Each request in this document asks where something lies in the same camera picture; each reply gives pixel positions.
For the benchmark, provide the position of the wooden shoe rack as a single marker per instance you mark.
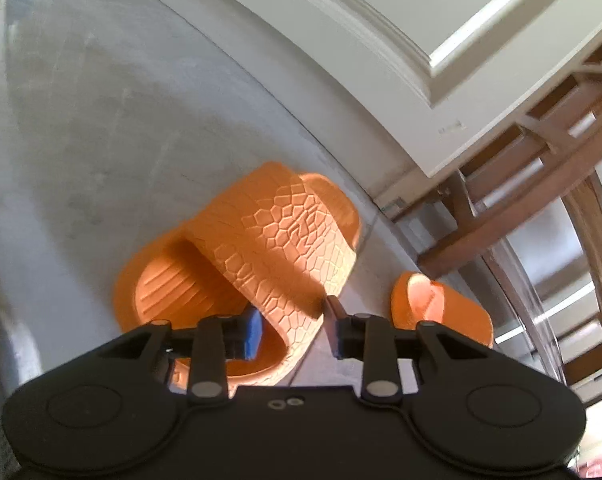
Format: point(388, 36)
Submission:
point(531, 160)

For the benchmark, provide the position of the white panelled cabinet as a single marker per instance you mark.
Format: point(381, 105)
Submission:
point(431, 10)

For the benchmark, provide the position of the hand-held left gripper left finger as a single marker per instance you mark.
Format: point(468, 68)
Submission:
point(253, 335)

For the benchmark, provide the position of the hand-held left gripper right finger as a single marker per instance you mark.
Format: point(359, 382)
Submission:
point(338, 340)

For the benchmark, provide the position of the orange textured slipper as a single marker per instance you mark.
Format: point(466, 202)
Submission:
point(281, 230)
point(461, 310)

